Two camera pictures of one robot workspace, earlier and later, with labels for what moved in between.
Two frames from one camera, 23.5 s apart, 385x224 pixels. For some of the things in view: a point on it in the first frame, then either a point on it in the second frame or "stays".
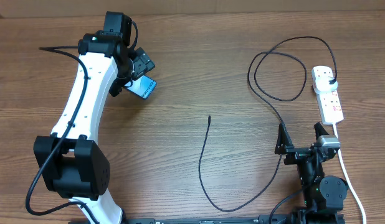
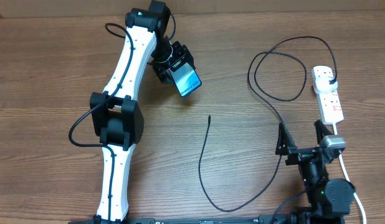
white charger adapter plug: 323,84 stays
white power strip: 328,102 stays
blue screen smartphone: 143,86 to 185,78
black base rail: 245,219 stays
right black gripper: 283,146 stays
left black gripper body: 138,65 to 179,55
